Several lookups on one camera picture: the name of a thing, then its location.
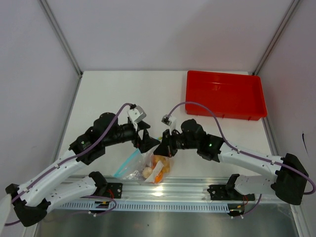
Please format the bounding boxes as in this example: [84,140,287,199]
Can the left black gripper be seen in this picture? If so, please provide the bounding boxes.
[103,120,160,153]

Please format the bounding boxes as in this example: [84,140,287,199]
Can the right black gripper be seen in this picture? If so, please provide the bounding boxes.
[154,128,199,158]

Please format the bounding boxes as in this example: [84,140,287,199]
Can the yellow food pieces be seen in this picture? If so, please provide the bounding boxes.
[152,155,171,173]

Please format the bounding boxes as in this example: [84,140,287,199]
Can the clear zip top bag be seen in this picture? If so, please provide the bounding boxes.
[113,146,174,184]

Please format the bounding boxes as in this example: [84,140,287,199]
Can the white garlic piece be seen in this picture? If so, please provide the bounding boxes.
[142,167,153,179]

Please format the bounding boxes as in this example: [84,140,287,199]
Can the orange fruit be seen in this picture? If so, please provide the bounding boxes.
[154,173,163,184]

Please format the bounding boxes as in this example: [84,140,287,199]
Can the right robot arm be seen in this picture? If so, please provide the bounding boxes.
[154,119,309,205]

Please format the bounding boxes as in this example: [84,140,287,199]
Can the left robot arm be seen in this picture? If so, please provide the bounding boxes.
[5,113,159,227]

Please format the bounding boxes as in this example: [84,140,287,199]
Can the red plastic tray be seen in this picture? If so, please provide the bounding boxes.
[186,71,267,121]

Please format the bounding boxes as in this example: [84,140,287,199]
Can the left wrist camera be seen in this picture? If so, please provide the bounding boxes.
[127,104,147,130]

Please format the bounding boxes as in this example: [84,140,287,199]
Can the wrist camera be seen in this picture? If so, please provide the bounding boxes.
[127,104,147,130]
[161,115,177,134]

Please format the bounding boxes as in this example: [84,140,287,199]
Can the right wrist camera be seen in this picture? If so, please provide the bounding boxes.
[161,115,177,134]

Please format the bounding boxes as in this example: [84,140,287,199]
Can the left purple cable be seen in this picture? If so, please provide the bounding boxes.
[4,102,135,227]

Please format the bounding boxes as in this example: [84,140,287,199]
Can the purple cable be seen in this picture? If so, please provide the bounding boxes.
[167,101,316,218]
[4,102,135,227]

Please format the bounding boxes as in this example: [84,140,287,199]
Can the aluminium rail frame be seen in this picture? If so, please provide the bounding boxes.
[32,175,303,205]

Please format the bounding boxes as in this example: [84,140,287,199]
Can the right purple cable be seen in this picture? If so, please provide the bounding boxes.
[167,101,316,218]

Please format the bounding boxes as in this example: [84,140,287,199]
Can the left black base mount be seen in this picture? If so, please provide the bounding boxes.
[99,183,123,199]

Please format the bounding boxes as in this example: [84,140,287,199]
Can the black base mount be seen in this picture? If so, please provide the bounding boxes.
[207,185,255,201]
[99,183,123,199]

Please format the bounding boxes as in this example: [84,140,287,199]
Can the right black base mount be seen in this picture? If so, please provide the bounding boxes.
[207,185,255,201]

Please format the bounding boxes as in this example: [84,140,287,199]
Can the white slotted cable duct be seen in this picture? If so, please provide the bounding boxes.
[58,200,238,213]

